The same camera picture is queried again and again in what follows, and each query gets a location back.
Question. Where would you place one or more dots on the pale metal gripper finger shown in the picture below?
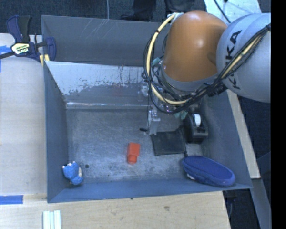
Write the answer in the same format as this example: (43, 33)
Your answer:
(144, 91)
(154, 123)

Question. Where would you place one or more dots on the blue toy animal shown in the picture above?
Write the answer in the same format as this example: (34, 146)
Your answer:
(72, 173)

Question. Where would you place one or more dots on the blue oval fabric pouch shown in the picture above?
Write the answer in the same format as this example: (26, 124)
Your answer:
(208, 170)

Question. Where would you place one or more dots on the black tape dispenser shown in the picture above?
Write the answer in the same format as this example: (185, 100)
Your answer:
(198, 131)

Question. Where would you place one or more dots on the red plastic block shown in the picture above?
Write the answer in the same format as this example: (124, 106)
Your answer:
(133, 151)

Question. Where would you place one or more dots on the black flat square pad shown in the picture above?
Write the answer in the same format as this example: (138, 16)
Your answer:
(169, 142)

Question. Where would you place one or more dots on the grey metal bin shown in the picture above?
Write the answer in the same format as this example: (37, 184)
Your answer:
(97, 132)

